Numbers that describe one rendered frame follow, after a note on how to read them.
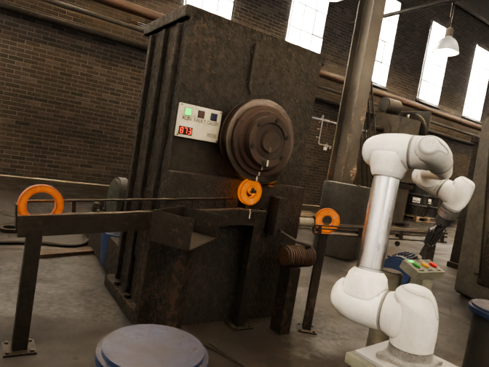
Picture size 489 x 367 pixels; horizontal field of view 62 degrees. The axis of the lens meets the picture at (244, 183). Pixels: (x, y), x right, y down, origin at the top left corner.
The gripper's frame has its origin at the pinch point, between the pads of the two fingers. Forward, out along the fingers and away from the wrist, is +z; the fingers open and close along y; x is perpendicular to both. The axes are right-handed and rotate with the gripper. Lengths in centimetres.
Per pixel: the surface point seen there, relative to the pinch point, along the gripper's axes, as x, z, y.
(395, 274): -7.5, 21.4, -0.4
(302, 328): -33, 85, 15
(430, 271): 4.9, 9.6, -6.2
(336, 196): -210, 75, -162
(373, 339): 3, 59, 3
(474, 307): 21.4, 21.5, -35.1
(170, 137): -97, -2, 109
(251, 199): -73, 19, 60
